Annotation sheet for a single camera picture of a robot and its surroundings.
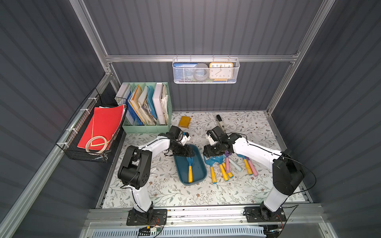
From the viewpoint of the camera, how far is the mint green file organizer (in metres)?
0.97

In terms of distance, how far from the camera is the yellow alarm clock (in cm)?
89

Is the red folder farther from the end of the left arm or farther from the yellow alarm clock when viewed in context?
the yellow alarm clock

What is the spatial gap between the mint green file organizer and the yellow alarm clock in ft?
1.09
